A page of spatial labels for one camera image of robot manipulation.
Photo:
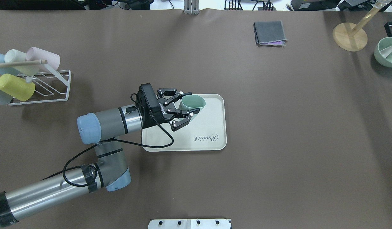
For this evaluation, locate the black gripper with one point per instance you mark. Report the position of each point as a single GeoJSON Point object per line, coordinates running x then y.
{"type": "Point", "coordinates": [160, 115]}

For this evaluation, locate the green plastic cup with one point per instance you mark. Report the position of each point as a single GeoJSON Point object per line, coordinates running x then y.
{"type": "Point", "coordinates": [191, 102]}

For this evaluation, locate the cream rabbit tray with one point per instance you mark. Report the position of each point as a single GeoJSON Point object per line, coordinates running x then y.
{"type": "Point", "coordinates": [207, 131]}

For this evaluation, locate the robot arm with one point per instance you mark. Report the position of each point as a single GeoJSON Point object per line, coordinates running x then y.
{"type": "Point", "coordinates": [101, 130]}

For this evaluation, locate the pink plastic cup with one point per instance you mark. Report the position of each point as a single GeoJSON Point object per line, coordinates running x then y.
{"type": "Point", "coordinates": [35, 53]}

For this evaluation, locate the yellow plastic cup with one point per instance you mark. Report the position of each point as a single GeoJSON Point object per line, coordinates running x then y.
{"type": "Point", "coordinates": [16, 87]}

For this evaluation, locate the cream plastic cup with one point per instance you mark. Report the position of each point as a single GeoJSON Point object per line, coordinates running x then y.
{"type": "Point", "coordinates": [14, 55]}

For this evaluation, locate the light blue plastic cup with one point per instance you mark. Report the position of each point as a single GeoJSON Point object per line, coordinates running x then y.
{"type": "Point", "coordinates": [8, 70]}

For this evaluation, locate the wooden cup stand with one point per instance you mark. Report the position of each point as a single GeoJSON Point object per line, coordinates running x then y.
{"type": "Point", "coordinates": [352, 37]}

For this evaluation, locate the folded grey cloth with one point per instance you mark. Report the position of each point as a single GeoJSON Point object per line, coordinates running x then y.
{"type": "Point", "coordinates": [269, 33]}

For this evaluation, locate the green bowl with spoon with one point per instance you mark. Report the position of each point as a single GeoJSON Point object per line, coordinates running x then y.
{"type": "Point", "coordinates": [383, 52]}

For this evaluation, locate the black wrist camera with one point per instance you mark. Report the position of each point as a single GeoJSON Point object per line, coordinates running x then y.
{"type": "Point", "coordinates": [148, 106]}

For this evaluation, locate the aluminium frame post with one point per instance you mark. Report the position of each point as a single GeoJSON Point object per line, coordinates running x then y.
{"type": "Point", "coordinates": [191, 7]}

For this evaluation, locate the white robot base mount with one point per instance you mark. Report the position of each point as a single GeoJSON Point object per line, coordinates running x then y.
{"type": "Point", "coordinates": [190, 224]}

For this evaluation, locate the white wire cup rack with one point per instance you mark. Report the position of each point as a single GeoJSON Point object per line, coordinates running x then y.
{"type": "Point", "coordinates": [53, 95]}

